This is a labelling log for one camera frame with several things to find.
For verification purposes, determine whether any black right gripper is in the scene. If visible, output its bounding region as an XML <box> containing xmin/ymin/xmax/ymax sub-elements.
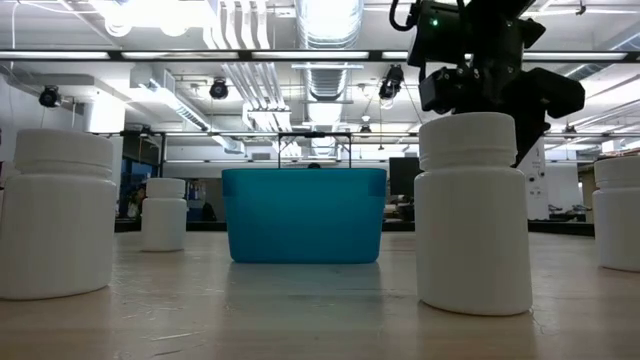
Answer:
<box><xmin>418</xmin><ymin>0</ymin><xmax>587</xmax><ymax>167</ymax></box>

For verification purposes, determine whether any white plastic pill bottle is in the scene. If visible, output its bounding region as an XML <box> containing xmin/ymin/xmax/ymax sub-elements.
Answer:
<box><xmin>592</xmin><ymin>156</ymin><xmax>640</xmax><ymax>274</ymax></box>
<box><xmin>414</xmin><ymin>111</ymin><xmax>534</xmax><ymax>317</ymax></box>
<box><xmin>141</xmin><ymin>177</ymin><xmax>189</xmax><ymax>253</ymax></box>
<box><xmin>0</xmin><ymin>128</ymin><xmax>118</xmax><ymax>301</ymax></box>

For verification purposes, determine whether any blue plastic basket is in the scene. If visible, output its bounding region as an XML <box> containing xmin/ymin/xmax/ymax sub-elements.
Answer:
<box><xmin>221</xmin><ymin>167</ymin><xmax>388</xmax><ymax>265</ymax></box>

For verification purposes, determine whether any white square pillar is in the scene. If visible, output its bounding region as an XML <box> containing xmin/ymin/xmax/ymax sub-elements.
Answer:
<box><xmin>517</xmin><ymin>137</ymin><xmax>550</xmax><ymax>222</ymax></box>

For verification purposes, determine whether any black ceiling spot lamp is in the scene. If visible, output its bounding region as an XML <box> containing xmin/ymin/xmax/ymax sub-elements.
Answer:
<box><xmin>209</xmin><ymin>77</ymin><xmax>230</xmax><ymax>100</ymax></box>
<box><xmin>378</xmin><ymin>64</ymin><xmax>405</xmax><ymax>100</ymax></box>
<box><xmin>38</xmin><ymin>85</ymin><xmax>62</xmax><ymax>109</ymax></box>

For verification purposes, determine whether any black computer monitor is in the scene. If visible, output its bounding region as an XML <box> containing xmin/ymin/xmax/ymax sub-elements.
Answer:
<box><xmin>389</xmin><ymin>157</ymin><xmax>421</xmax><ymax>197</ymax></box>

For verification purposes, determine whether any person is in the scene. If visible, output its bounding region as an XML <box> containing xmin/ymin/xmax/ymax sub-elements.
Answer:
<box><xmin>126</xmin><ymin>184</ymin><xmax>149</xmax><ymax>219</ymax></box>

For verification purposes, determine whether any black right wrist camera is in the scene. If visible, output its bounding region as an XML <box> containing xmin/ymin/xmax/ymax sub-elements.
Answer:
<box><xmin>407</xmin><ymin>0</ymin><xmax>472</xmax><ymax>69</ymax></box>

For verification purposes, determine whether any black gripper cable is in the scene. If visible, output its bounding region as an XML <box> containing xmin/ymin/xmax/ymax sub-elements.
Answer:
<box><xmin>389</xmin><ymin>0</ymin><xmax>417</xmax><ymax>33</ymax></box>

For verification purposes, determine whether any silver ventilation duct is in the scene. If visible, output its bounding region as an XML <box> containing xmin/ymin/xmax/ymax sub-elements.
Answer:
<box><xmin>294</xmin><ymin>0</ymin><xmax>365</xmax><ymax>101</ymax></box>

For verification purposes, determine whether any black frame bar with lights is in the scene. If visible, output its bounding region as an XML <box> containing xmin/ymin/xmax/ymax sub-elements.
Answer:
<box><xmin>0</xmin><ymin>49</ymin><xmax>640</xmax><ymax>64</ymax></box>

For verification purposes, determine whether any black table edge rail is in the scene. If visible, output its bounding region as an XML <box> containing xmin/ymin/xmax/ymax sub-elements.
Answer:
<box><xmin>114</xmin><ymin>220</ymin><xmax>596</xmax><ymax>238</ymax></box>

